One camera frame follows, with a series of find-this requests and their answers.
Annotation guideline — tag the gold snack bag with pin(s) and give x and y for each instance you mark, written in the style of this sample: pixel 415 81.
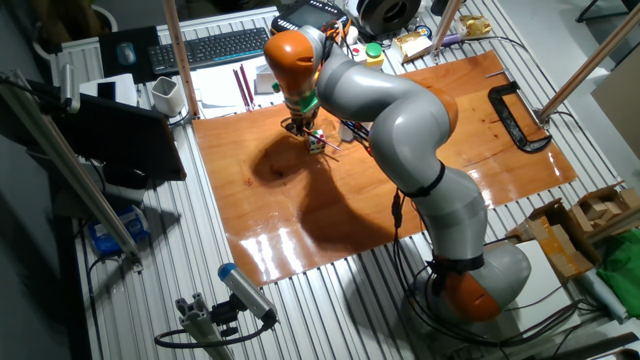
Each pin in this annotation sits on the gold snack bag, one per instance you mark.
pixel 475 25

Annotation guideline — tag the white box small red button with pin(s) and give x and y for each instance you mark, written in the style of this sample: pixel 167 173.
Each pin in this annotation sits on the white box small red button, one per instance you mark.
pixel 357 51

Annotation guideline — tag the silver camera blue cap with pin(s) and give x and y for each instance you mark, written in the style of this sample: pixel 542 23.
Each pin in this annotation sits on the silver camera blue cap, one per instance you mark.
pixel 247 292

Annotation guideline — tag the silver cylinder camera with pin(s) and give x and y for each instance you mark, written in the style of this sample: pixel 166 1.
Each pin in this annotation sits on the silver cylinder camera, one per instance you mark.
pixel 70 87

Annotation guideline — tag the black chair base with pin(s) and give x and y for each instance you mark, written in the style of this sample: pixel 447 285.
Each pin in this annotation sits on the black chair base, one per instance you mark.
pixel 607 7

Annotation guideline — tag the gold tissue box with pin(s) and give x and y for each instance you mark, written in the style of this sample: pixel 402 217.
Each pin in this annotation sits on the gold tissue box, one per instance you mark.
pixel 412 46

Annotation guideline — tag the blue hexagonal pen holder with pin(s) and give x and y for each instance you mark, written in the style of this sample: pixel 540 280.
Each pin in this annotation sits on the blue hexagonal pen holder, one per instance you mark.
pixel 346 132

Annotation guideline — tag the purple marker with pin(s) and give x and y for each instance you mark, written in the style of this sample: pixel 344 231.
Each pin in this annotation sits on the purple marker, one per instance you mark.
pixel 450 40

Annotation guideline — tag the grey computer mouse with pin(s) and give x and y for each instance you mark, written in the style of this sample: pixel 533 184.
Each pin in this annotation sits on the grey computer mouse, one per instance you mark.
pixel 126 53

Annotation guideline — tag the black monitor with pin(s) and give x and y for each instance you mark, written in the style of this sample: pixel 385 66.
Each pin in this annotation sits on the black monitor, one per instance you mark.
pixel 125 145

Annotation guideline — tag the slanted aluminium beam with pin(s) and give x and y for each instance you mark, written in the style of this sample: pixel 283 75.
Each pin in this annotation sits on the slanted aluminium beam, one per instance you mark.
pixel 110 220

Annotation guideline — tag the white rounded cup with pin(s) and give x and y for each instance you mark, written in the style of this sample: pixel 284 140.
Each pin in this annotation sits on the white rounded cup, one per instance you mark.
pixel 167 95

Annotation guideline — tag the wooden post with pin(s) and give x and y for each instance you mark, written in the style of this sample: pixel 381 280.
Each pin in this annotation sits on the wooden post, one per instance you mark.
pixel 180 55
pixel 446 22
pixel 590 62

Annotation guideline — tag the aluminium profile stand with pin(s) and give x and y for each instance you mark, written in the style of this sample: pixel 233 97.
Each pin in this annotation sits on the aluminium profile stand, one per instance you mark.
pixel 200 325

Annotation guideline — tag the white foam sheet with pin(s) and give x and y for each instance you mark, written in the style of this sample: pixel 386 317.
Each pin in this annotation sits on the white foam sheet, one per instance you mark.
pixel 547 285

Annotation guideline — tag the green cloth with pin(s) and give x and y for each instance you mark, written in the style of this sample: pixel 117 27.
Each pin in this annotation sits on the green cloth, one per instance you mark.
pixel 622 280

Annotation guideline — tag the yellow box green mushroom button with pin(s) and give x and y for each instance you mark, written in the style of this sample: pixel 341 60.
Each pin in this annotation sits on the yellow box green mushroom button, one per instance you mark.
pixel 374 52

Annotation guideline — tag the white oval plastic object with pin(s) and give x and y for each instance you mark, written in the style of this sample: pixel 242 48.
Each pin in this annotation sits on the white oval plastic object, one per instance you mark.
pixel 352 34

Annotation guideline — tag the blue wipes pack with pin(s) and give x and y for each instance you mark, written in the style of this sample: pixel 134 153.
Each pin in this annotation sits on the blue wipes pack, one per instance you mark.
pixel 117 235

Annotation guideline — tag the black C-clamp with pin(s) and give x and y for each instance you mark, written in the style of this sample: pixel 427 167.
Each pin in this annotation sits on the black C-clamp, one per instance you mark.
pixel 515 125

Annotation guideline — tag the black keyboard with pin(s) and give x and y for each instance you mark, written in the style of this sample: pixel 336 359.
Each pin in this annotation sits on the black keyboard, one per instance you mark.
pixel 210 50

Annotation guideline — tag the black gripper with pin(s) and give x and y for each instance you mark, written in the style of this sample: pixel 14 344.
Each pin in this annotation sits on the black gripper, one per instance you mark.
pixel 302 122

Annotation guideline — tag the cardboard box wooden blocks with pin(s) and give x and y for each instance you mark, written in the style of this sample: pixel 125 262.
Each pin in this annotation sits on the cardboard box wooden blocks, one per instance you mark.
pixel 600 207

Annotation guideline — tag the black mouse pad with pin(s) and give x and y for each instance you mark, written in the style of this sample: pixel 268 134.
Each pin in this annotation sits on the black mouse pad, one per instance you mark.
pixel 145 55

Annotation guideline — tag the red pencil pink eraser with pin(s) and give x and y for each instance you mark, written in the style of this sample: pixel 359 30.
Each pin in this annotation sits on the red pencil pink eraser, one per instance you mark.
pixel 241 90
pixel 247 85
pixel 330 145

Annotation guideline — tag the black orange teach pendant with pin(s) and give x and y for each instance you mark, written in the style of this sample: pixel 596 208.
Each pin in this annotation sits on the black orange teach pendant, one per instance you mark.
pixel 310 15

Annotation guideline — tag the white rubik's cube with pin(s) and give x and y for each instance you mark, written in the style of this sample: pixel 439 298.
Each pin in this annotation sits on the white rubik's cube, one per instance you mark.
pixel 316 145

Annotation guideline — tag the white square cup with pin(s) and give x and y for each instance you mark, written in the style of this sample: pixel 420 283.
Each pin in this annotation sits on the white square cup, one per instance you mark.
pixel 261 82

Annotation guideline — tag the black filament spool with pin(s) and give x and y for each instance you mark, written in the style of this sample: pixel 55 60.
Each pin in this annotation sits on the black filament spool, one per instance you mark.
pixel 387 12

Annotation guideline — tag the white roll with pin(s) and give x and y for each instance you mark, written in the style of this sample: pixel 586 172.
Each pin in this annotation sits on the white roll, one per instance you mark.
pixel 602 295

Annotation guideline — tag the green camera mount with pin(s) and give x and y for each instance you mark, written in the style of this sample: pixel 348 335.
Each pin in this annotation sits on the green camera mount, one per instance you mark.
pixel 308 101

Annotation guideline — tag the white paper sheets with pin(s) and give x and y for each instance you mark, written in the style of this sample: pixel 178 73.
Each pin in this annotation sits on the white paper sheets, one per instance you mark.
pixel 215 92

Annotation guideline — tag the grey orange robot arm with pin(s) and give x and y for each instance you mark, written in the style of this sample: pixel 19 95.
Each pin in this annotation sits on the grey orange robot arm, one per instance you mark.
pixel 395 110

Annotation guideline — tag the round sun logo tape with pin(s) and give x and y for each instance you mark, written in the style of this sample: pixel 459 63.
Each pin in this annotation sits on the round sun logo tape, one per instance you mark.
pixel 425 32

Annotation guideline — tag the brown cardboard box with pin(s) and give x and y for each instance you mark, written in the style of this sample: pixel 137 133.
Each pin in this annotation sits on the brown cardboard box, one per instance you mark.
pixel 560 245

